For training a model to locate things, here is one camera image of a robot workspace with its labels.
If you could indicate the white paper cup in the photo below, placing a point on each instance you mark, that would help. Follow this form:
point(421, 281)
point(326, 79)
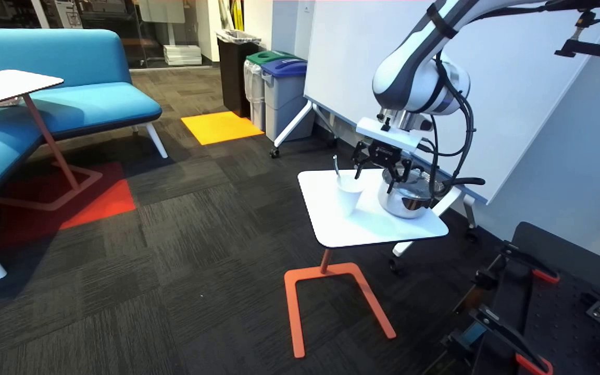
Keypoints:
point(350, 201)

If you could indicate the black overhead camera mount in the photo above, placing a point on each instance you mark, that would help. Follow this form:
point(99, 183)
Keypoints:
point(593, 48)

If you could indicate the white rolling whiteboard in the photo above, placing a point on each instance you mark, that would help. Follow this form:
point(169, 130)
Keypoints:
point(508, 90)

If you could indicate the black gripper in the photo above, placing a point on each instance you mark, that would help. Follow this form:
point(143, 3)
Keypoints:
point(393, 156)

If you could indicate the grey bin with green lid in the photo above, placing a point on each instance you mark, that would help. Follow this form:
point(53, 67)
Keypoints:
point(254, 90)

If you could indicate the silver pen in cup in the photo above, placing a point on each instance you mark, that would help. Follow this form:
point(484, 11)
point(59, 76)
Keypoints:
point(336, 167)

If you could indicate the black trash bin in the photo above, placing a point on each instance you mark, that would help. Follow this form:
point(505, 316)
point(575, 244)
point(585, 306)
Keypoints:
point(234, 76)

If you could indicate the white side table orange base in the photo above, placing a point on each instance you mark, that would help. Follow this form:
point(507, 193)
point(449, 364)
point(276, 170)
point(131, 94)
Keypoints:
point(354, 229)

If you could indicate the small white table red frame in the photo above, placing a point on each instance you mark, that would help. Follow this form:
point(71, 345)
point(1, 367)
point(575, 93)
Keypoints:
point(9, 83)

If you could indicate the grey bin with blue lid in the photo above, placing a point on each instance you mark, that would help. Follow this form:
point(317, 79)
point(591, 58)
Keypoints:
point(286, 97)

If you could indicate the black perforated mounting board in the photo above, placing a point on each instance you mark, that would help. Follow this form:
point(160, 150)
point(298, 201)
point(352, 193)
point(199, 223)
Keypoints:
point(562, 325)

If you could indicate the black clamp with orange tips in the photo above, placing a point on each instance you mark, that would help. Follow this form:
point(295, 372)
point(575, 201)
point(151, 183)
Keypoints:
point(531, 365)
point(546, 275)

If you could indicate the white low box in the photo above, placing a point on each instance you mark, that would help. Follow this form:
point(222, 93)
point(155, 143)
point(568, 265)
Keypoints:
point(183, 55)

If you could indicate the blue sofa with white legs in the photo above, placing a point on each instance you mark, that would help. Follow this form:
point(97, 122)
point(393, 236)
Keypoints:
point(71, 104)

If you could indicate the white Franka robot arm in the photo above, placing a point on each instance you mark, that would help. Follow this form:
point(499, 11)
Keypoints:
point(410, 76)

